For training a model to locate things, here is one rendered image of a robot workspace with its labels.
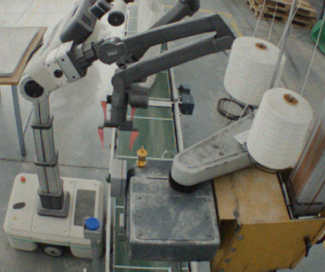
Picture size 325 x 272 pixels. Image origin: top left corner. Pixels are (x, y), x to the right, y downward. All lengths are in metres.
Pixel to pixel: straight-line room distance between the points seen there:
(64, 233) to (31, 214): 0.25
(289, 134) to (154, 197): 0.40
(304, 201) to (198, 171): 0.35
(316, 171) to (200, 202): 0.34
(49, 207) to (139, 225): 1.38
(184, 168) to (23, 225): 1.48
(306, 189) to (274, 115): 0.33
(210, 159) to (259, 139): 0.21
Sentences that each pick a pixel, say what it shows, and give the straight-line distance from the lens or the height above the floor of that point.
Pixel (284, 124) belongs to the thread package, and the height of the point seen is 1.66.
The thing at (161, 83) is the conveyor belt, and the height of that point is 0.38.
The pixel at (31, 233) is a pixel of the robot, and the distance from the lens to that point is 2.25.
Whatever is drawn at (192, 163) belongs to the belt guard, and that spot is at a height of 1.42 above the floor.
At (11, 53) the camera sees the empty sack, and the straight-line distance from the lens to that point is 2.87.
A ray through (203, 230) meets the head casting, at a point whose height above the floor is 1.34.
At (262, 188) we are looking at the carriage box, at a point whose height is 1.33.
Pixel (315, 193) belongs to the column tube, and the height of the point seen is 1.39.
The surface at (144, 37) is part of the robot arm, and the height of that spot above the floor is 1.58.
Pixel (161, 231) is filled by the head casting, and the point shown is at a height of 1.34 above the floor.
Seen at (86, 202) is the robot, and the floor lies 0.26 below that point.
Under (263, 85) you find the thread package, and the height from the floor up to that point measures 1.61.
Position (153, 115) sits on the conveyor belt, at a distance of 2.82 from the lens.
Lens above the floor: 2.10
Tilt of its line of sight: 41 degrees down
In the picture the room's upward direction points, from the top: 9 degrees clockwise
